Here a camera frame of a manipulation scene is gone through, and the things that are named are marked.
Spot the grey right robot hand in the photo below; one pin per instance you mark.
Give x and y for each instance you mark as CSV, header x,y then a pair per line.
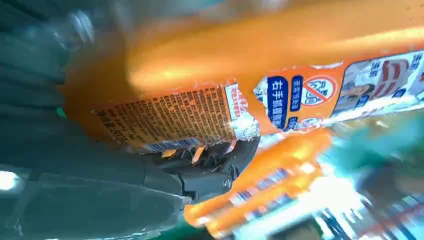
x,y
99,198

